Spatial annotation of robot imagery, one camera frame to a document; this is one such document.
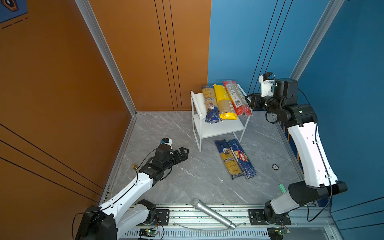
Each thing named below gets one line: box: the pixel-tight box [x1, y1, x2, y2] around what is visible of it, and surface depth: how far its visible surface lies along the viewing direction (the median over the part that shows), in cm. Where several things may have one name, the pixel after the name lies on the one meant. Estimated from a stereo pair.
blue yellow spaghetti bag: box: [214, 139, 244, 180], surface depth 93 cm
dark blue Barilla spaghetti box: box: [227, 138, 257, 179], surface depth 91 cm
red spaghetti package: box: [223, 80, 253, 116], surface depth 78 cm
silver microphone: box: [191, 198, 237, 230], surface depth 74 cm
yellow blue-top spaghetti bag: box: [201, 85, 222, 124], surface depth 76 cm
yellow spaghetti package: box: [213, 84, 237, 120], surface depth 77 cm
